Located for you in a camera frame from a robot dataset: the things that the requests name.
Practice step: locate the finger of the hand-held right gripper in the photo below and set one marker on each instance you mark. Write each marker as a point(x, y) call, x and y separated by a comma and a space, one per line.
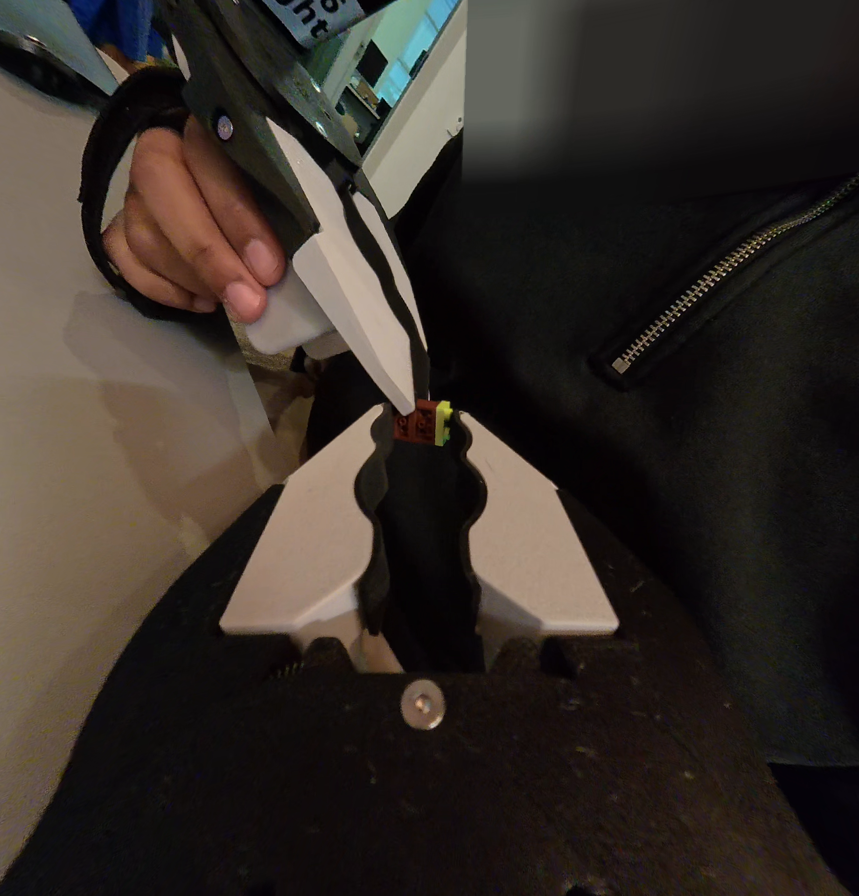
point(395, 248)
point(345, 294)

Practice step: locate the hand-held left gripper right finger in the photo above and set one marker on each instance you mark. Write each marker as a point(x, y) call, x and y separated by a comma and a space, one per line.
point(541, 560)

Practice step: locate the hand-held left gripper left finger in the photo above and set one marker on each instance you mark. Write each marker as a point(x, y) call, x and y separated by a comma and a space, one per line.
point(296, 560)

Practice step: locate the small brown and lime brick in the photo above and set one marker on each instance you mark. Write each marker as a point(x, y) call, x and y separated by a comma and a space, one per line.
point(422, 423)

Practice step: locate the person's right hand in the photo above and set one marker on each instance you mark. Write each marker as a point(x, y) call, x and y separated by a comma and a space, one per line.
point(191, 224)

